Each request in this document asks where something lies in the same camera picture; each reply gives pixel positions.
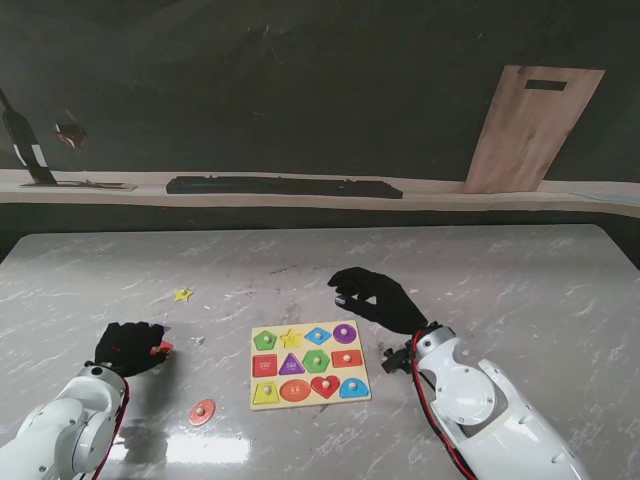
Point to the purple circle puzzle piece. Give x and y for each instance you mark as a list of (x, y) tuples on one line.
[(342, 337)]

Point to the blue diamond puzzle piece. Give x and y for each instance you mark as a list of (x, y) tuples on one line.
[(313, 337)]

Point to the blue dome puzzle piece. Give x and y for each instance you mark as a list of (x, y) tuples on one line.
[(352, 391)]

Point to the wooden cutting board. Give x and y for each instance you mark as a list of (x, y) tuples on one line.
[(530, 130)]

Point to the black bottle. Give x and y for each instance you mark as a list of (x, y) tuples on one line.
[(25, 140)]

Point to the green knobbed puzzle piece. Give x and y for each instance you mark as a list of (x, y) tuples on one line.
[(262, 342)]

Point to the thin flat wooden plate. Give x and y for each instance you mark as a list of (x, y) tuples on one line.
[(100, 186)]

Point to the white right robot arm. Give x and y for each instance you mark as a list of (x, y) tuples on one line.
[(480, 415)]

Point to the red square puzzle piece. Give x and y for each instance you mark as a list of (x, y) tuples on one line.
[(165, 346)]

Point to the red heart puzzle piece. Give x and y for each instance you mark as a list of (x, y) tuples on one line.
[(321, 390)]

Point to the yellow star puzzle piece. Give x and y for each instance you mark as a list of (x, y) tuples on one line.
[(183, 296)]

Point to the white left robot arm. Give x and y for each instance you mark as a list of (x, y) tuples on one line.
[(55, 430)]

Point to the orange rectangle puzzle piece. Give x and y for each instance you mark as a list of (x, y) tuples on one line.
[(341, 361)]

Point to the wooden shape puzzle board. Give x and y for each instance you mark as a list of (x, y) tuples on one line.
[(300, 405)]

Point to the long wooden shelf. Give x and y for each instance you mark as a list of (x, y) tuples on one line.
[(320, 202)]

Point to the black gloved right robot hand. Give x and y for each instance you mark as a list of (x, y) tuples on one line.
[(390, 305)]

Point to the black keyboard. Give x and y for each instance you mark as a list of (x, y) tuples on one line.
[(280, 186)]

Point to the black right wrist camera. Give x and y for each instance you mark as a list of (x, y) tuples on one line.
[(397, 361)]

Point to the orange oval puzzle piece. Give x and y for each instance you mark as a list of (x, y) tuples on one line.
[(206, 416)]

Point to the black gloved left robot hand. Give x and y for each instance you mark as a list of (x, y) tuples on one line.
[(127, 350)]

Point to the yellow trapezoid puzzle piece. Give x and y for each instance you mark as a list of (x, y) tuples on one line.
[(267, 396)]

